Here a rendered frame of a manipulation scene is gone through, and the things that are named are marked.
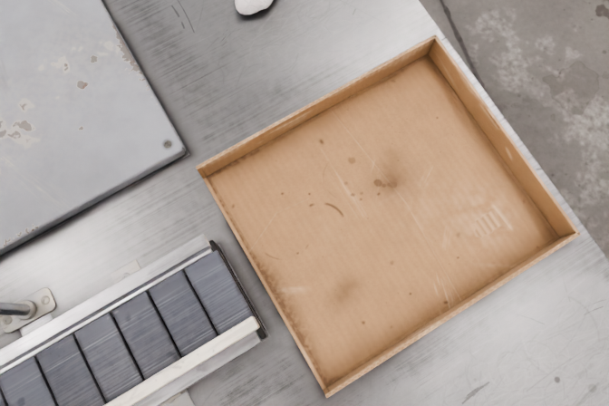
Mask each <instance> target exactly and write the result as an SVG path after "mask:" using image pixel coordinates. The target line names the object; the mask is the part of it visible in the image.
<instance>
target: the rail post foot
mask: <svg viewBox="0 0 609 406"><path fill-rule="evenodd" d="M15 304H25V305H29V306H30V313H29V314H28V315H25V316H20V315H0V323H1V325H2V327H3V329H4V331H5V332H6V333H7V334H10V333H13V332H14V331H16V330H18V329H20V328H22V327H24V326H26V325H28V324H29V323H31V322H33V321H35V320H37V319H39V318H40V317H42V316H44V315H46V314H49V313H50V312H52V311H53V310H54V309H55V308H56V302H55V300H54V297H53V294H52V291H51V290H50V289H49V288H47V287H45V288H42V289H40V290H38V291H36V292H34V293H32V294H31V295H28V296H27V297H25V298H23V299H21V300H19V301H17V302H15Z"/></svg>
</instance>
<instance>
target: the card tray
mask: <svg viewBox="0 0 609 406"><path fill-rule="evenodd" d="M196 169H197V170H198V172H199V174H200V176H201V177H202V178H203V179H204V181H205V183H206V185H207V186H208V189H209V191H210V193H211V194H212V196H213V198H214V200H215V201H216V202H217V205H218V206H219V208H220V210H221V212H222V213H223V215H224V217H225V219H226V220H227V222H228V224H229V225H230V227H231V229H232V231H233V233H234V234H235V236H236V238H237V240H238V242H239V244H240V246H242V248H243V250H244V252H245V253H246V256H247V258H248V259H249V261H250V263H251V265H252V266H253V268H254V269H255V271H256V273H257V275H258V277H259V279H260V280H261V282H262V284H263V286H264V287H265V289H266V291H267V292H268V294H269V296H270V298H271V299H272V301H273V303H274V305H275V307H276V309H277V311H278V312H279V313H280V315H281V317H282V319H283V320H284V322H285V325H286V326H287V328H288V330H289V332H290V333H291V335H292V336H293V338H294V339H295V342H296V344H297V345H298V347H299V349H300V351H301V352H302V354H303V356H304V358H305V359H306V361H307V363H308V365H309V366H310V368H311V370H312V372H313V373H314V376H315V378H316V379H317V381H318V382H319V384H320V385H321V387H322V389H323V391H324V394H325V396H326V398H328V397H330V396H332V395H333V394H335V393H336V392H338V391H340V390H341V389H342V388H344V387H345V386H347V385H348V384H350V383H351V382H353V381H355V380H356V379H358V378H360V377H361V376H363V375H364V374H366V373H367V372H368V371H370V370H372V369H373V368H375V367H376V366H378V365H379V364H381V363H383V362H385V361H386V360H388V359H389V358H391V357H392V356H393V355H394V354H396V353H398V352H400V351H401V350H403V349H404V348H406V347H407V346H409V345H410V344H412V343H414V342H416V341H417V340H419V339H420V338H421V337H422V336H424V335H426V334H428V333H429V332H431V331H432V330H434V329H435V328H437V327H438V326H440V325H442V324H444V323H445V322H447V321H448V320H449V319H450V318H452V317H454V316H455V315H457V314H459V313H460V312H462V311H463V310H465V309H467V308H468V307H470V306H471V305H473V304H475V303H476V302H477V301H478V300H480V299H482V298H483V297H485V296H486V295H488V294H490V293H491V292H493V291H495V290H496V289H498V288H499V287H501V286H502V285H503V284H505V283H507V282H508V281H510V280H511V279H513V278H514V277H516V276H518V275H520V274H521V273H523V272H524V271H526V270H527V269H529V268H530V267H531V266H533V265H535V264H536V263H538V262H539V261H541V260H542V259H544V258H545V257H547V256H549V255H551V254H552V253H554V252H555V251H557V249H559V248H561V247H563V246H564V245H566V244H567V243H569V242H570V241H572V240H573V239H575V238H577V237H579V236H580V235H581V234H580V232H579V231H578V229H577V228H576V227H575V225H574V224H573V222H572V221H571V219H570V218H569V217H568V215H567V214H566V213H565V211H564V210H563V209H562V208H561V206H560V205H559V204H558V202H557V201H556V199H555V198H554V196H553V195H552V194H551V192H550V191H549V189H548V188H547V187H546V185H545V184H544V182H543V181H542V179H541V178H540V177H539V176H538V175H537V173H536V172H535V170H534V169H533V168H532V166H531V165H530V164H529V162H528V161H527V159H526V158H525V156H524V155H523V154H522V152H521V151H520V149H519V148H518V147H517V145H516V144H515V142H514V141H513V140H512V139H511V138H510V136H509V135H508V133H507V132H506V130H505V129H504V128H503V126H502V125H501V124H500V122H499V121H498V119H497V118H496V116H495V115H494V114H493V112H492V111H491V109H490V108H489V107H488V106H487V104H486V103H485V102H484V100H483V99H482V98H481V96H480V95H479V93H478V92H477V90H476V89H475V88H474V86H473V85H472V84H471V82H470V81H469V79H468V78H467V76H466V75H465V73H464V72H463V71H462V70H461V69H460V68H459V66H458V64H457V63H456V62H455V60H454V59H453V58H452V56H451V55H450V53H449V52H448V50H447V49H446V48H445V46H444V45H443V43H442V42H441V41H440V39H439V38H438V36H437V35H436V34H434V35H433V36H432V37H430V38H428V39H426V40H424V41H423V42H421V43H418V44H416V45H414V46H413V47H412V48H410V49H408V50H406V51H405V52H403V53H400V54H398V55H397V56H395V57H393V58H391V59H390V60H388V61H387V62H385V63H382V64H380V65H379V66H377V67H375V68H373V69H371V70H370V71H369V72H366V73H364V74H362V75H361V76H359V77H357V78H355V79H353V80H352V81H350V82H348V83H346V84H345V85H343V86H341V87H339V88H337V89H335V90H334V91H332V92H329V93H327V94H326V95H325V96H323V97H321V98H319V99H318V100H316V101H313V102H311V103H309V104H308V105H306V106H304V107H303V108H301V109H300V110H298V111H295V112H293V113H292V114H290V115H288V116H286V117H284V118H283V119H282V120H280V121H277V122H275V123H274V124H272V125H270V126H268V127H266V128H264V129H263V130H261V131H259V132H257V133H256V134H254V135H252V136H250V137H248V138H247V139H245V140H242V141H240V142H239V143H238V144H236V145H234V146H232V147H230V148H229V149H227V150H224V151H222V152H221V153H219V154H218V155H216V156H214V157H212V158H211V159H208V160H206V161H204V162H203V163H201V164H199V165H197V166H196Z"/></svg>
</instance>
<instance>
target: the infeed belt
mask: <svg viewBox="0 0 609 406"><path fill-rule="evenodd" d="M184 270H185V272H186V275H185V274H184V272H183V271H182V270H181V271H179V272H177V273H176V274H175V275H173V276H171V277H169V278H167V279H166V280H164V281H162V282H161V283H159V284H157V285H155V286H153V287H152V288H150V289H149V292H150V295H149V294H148V292H147V291H145V292H144V293H142V294H140V295H138V296H136V297H134V298H132V299H131V300H130V301H128V302H127V303H125V304H122V305H121V306H119V307H117V308H115V309H114V310H112V311H111V312H112V314H113V316H114V317H112V315H111V313H107V314H105V315H104V316H102V317H100V318H98V319H97V320H95V321H93V322H92V323H90V324H87V325H86V326H84V327H83V328H82V329H80V330H78V331H76V332H75V333H74V334H75V336H76V339H75V337H74V335H73V334H70V335H69V336H67V337H65V338H64V339H62V340H61V341H59V342H58V343H55V344H53V345H52V346H50V347H48V348H47V349H45V350H43V351H41V352H40V353H38V354H37V355H36V357H37V359H38V361H37V359H36V357H35V356H33V357H31V358H30V359H28V360H26V361H24V362H22V363H20V364H18V365H17V366H15V367H14V368H13V369H11V370H9V371H7V372H5V373H3V374H2V375H0V406H103V405H105V404H107V403H108V402H110V401H112V400H114V399H116V398H117V397H119V396H121V395H122V394H123V393H125V392H127V391H128V390H130V389H132V388H133V387H135V386H137V385H138V384H140V383H142V382H144V381H146V380H147V379H149V378H150V377H151V376H153V375H155V374H156V373H158V372H160V371H162V370H163V369H165V368H167V367H168V366H170V365H172V364H173V363H175V362H176V361H178V360H180V359H181V358H183V357H185V356H186V355H188V354H190V353H192V352H194V351H195V350H197V349H198V348H199V347H201V346H202V345H204V344H206V343H208V342H210V341H211V340H213V339H215V338H216V337H218V336H220V335H221V334H223V333H224V332H226V331H228V330H229V329H231V328H232V327H234V326H236V325H237V324H240V323H241V322H243V321H245V320H246V319H247V318H249V317H250V316H254V315H253V313H252V311H251V309H250V308H249V306H248V304H247V301H246V300H245V298H244V296H243V295H242V293H241V292H240V290H239V288H238V286H237V284H236V282H235V280H234V278H233V276H232V275H231V274H230V272H229V270H228V268H227V266H226V264H225V262H224V260H223V259H222V257H221V255H220V254H219V252H218V251H217V250H216V251H214V252H212V253H211V254H209V255H207V256H205V257H203V258H201V259H200V260H199V261H197V262H195V263H194V264H192V265H190V266H188V267H186V268H184Z"/></svg>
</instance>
